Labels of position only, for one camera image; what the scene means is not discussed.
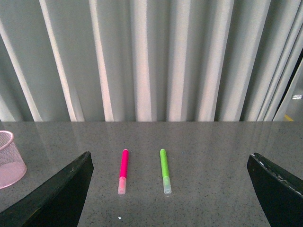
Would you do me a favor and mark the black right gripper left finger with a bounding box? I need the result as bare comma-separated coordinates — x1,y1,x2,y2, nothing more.
0,151,94,227

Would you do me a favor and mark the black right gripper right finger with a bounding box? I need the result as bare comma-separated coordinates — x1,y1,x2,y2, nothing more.
247,153,303,227

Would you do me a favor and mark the pink marker pen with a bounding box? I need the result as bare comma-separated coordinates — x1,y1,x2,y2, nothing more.
117,149,129,195

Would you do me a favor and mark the pink mesh pen cup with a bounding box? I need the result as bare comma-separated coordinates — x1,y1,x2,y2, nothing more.
0,131,27,189

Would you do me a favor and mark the green marker pen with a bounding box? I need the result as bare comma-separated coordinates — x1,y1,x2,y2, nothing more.
160,149,172,194

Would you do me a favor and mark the grey pleated curtain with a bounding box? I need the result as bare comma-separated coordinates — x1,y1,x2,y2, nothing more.
0,0,303,122

